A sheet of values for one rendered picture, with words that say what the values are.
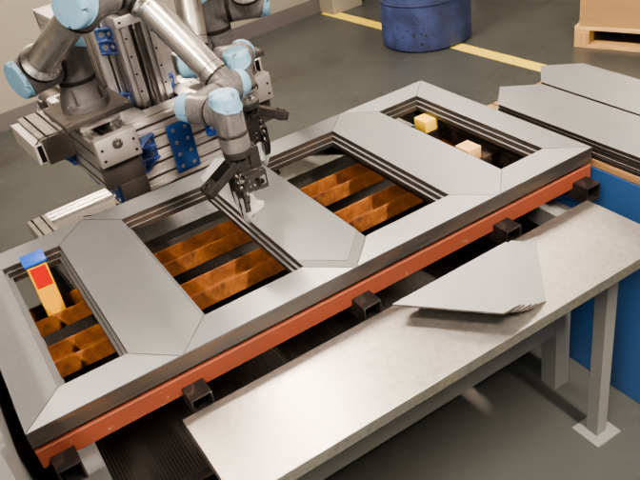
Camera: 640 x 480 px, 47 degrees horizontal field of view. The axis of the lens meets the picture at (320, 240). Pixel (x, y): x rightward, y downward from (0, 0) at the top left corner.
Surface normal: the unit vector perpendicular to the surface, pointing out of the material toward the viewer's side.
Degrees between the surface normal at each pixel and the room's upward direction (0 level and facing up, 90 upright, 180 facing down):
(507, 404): 0
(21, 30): 90
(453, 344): 0
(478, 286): 0
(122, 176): 90
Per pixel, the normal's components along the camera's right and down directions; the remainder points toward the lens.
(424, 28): -0.15, 0.57
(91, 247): -0.15, -0.82
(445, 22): 0.31, 0.49
